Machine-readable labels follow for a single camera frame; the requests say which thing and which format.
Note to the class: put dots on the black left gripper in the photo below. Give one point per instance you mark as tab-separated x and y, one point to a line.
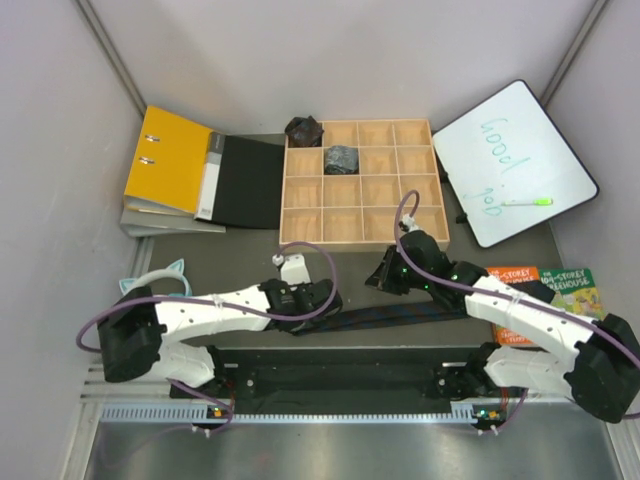
313	322

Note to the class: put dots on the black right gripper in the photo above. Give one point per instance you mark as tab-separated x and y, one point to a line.
383	278

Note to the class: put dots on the brown blue striped tie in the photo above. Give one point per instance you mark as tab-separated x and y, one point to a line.
379	317

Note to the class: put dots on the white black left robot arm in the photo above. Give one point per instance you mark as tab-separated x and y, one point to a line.
145	335

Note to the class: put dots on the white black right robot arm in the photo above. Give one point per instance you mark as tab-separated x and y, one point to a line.
594	363

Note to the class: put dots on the teal cat ear headphones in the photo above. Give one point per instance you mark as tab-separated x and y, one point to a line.
174	271

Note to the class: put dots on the dark grey table mat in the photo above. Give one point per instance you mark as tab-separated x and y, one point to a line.
219	263

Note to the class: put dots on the wooden compartment tray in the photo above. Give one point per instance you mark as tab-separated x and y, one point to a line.
355	213

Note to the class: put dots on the black folder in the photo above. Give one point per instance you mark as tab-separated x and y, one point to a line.
241	185

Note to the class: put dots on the rolled grey tie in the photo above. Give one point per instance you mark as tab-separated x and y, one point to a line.
341	160

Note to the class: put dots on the green marker pen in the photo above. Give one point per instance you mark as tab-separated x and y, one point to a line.
543	202

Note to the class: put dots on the grey folder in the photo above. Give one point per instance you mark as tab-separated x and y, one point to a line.
140	224

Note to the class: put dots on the rolled dark brown tie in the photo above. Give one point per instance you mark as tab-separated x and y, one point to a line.
304	132

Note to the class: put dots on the white whiteboard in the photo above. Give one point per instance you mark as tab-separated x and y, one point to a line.
508	148

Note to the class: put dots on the green treehouse book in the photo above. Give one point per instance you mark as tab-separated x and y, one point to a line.
575	291

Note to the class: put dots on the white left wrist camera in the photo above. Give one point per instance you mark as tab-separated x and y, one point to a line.
292	268

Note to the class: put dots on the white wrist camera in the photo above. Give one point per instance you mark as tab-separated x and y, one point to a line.
292	268
408	224

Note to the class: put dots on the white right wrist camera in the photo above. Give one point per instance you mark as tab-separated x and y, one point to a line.
408	224

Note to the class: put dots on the grey slotted cable duct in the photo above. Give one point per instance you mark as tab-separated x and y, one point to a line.
200	413

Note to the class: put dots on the yellow ring binder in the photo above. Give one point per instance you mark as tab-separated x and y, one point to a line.
167	166

